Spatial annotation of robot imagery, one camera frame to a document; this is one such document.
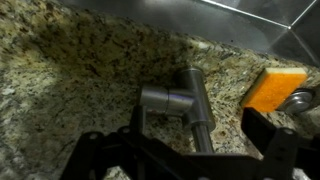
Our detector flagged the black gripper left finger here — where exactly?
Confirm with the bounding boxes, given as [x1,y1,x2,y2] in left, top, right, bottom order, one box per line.
[61,104,188,180]

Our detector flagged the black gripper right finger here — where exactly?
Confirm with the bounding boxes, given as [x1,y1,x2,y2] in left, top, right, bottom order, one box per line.
[241,106,320,180]

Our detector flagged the stainless steel faucet handle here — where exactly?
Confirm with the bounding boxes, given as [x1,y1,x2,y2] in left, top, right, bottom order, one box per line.
[139,84,195,117]

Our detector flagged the chrome sink faucet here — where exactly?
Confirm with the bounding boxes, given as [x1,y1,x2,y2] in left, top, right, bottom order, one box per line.
[175,65,217,155]

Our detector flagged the round metal countertop cap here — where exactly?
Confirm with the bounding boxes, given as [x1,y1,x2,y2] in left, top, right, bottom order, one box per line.
[276,88,316,114]

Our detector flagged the orange sponge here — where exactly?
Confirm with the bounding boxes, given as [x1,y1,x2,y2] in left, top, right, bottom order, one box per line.
[240,67,308,113]

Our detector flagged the stainless steel sink basin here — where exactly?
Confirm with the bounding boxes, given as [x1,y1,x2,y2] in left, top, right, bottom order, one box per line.
[59,0,320,68]

